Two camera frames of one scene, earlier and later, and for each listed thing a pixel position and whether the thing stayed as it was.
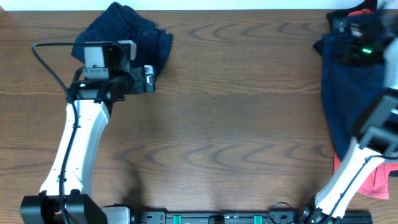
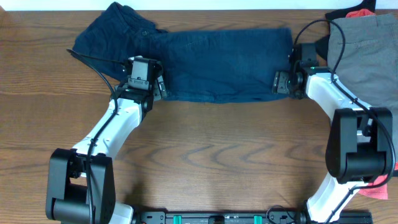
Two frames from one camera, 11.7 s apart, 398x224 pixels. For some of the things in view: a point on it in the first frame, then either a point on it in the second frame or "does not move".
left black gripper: x=140 y=80 -> x=160 y=86
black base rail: x=221 y=216 does not move
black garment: x=342 y=13 does not move
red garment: x=378 y=186 does not move
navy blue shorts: x=350 y=91 -> x=221 y=66
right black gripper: x=350 y=50 -> x=279 y=84
